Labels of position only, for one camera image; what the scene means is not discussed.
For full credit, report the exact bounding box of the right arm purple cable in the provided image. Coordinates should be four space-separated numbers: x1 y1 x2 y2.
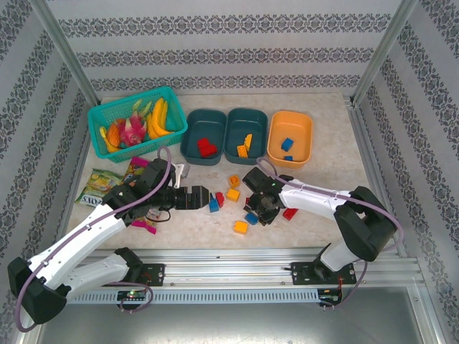
256 156 402 309

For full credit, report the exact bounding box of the pink toy dragon fruit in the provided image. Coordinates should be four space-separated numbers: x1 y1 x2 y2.
120 113 148 146

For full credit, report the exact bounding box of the yellow toy banana bunch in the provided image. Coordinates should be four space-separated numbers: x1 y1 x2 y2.
146 97 176 140

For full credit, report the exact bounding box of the aluminium side rail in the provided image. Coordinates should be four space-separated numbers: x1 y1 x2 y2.
342 93 410 259
49 103 95 262

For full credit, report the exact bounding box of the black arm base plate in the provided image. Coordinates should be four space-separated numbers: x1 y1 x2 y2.
290 261 358 286
100 263 166 287

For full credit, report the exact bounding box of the dark teal plastic container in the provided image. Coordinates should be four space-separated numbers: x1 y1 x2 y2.
179 108 228 166
224 107 269 166

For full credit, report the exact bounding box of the green yellow candy bag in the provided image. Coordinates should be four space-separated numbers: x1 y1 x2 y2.
74 168 126 208

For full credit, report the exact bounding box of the aluminium mounting rail beam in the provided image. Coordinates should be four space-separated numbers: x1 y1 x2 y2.
34 247 427 287

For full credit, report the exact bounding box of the aluminium frame post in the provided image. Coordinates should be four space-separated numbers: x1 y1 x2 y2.
351 0 420 107
30 0 102 107

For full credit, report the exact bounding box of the orange toy fruit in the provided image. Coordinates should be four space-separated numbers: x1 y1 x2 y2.
106 123 125 147

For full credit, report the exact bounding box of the orange plastic container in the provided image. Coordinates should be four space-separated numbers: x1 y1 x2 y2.
266 110 314 169

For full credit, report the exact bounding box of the pink candy bag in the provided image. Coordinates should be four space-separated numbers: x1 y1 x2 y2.
123 156 169 236

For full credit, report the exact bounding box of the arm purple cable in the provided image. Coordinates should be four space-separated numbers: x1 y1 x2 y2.
256 156 402 309
16 145 172 333

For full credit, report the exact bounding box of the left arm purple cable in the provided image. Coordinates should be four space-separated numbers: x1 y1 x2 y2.
16 145 172 333

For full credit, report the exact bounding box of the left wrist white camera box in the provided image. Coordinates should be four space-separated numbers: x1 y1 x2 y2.
171 163 190 189

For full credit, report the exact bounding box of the slotted grey cable duct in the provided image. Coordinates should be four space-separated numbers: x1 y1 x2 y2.
66 288 321 305

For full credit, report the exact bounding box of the small circuit board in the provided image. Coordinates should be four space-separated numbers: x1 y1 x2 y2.
117 290 147 301
320 288 344 305

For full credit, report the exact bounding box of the metal sheet panel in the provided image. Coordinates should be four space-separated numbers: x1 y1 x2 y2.
34 286 444 344

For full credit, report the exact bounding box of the teal plastic mesh basket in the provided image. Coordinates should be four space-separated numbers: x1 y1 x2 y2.
87 85 189 164

